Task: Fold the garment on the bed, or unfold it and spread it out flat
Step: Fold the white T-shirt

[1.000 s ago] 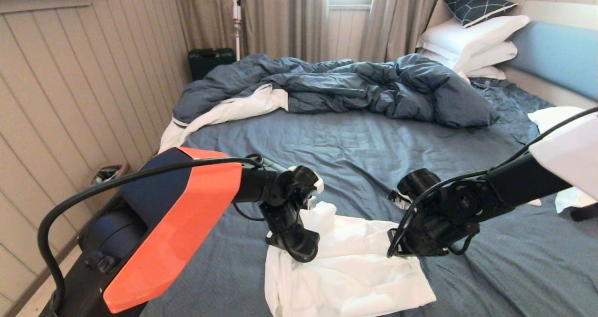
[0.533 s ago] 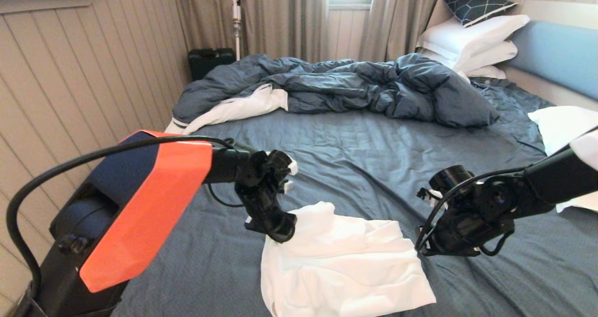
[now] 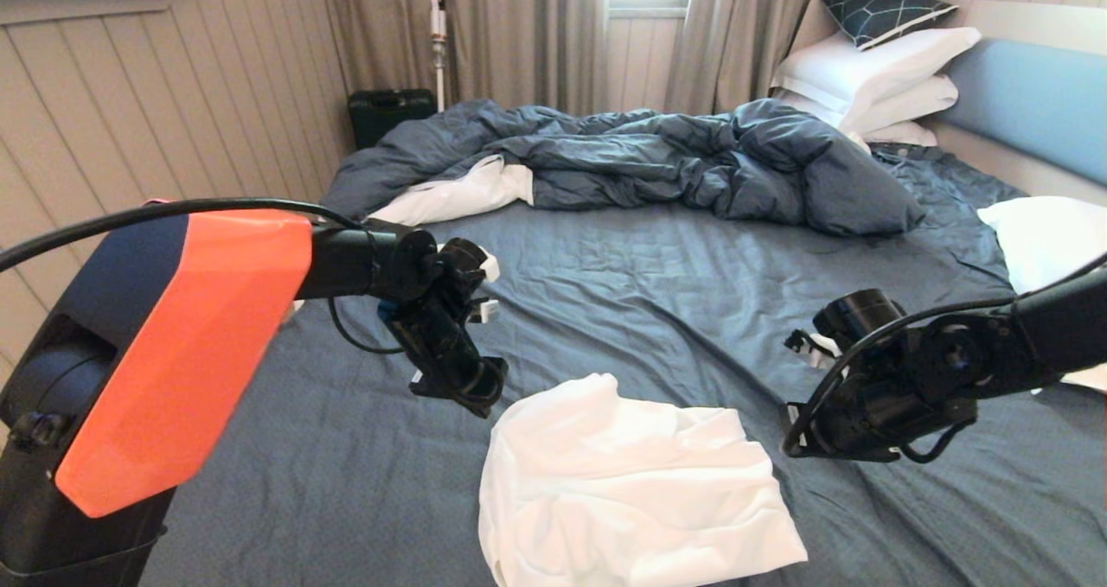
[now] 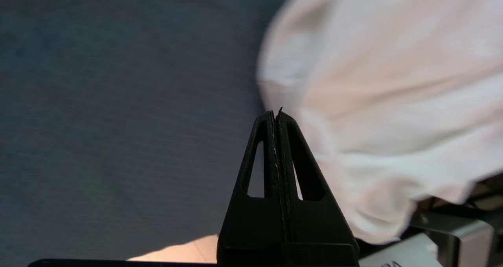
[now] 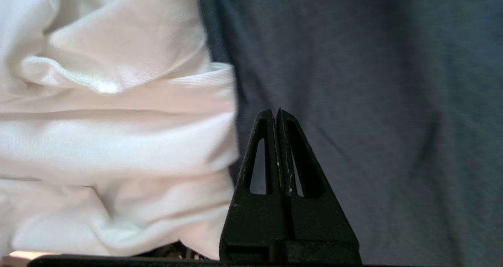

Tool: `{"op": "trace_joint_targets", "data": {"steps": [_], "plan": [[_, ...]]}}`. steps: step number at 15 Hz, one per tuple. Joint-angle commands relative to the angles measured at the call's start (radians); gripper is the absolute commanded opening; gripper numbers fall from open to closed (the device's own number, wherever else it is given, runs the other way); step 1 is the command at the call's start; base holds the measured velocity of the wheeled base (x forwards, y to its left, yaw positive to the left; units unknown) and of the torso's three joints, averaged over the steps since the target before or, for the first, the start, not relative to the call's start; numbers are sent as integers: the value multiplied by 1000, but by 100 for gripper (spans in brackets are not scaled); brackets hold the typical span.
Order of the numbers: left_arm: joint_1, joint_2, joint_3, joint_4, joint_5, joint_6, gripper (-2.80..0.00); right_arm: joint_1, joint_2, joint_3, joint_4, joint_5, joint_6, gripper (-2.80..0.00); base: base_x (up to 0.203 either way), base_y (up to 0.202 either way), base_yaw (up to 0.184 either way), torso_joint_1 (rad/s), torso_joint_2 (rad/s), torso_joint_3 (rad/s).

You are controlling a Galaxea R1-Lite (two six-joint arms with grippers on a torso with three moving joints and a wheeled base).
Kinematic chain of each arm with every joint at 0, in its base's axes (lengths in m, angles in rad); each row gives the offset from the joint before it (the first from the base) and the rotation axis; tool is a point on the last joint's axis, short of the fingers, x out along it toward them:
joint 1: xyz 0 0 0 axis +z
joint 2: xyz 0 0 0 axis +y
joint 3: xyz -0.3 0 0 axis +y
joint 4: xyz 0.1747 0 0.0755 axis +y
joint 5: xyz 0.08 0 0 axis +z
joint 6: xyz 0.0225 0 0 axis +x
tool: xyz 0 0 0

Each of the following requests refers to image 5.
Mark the white T-shirt with blue print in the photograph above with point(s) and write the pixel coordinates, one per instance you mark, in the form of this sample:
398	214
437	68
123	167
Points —
118	133

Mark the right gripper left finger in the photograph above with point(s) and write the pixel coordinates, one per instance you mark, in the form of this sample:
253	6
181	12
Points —
251	227

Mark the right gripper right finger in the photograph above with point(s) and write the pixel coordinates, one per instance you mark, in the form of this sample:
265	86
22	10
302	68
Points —
322	227

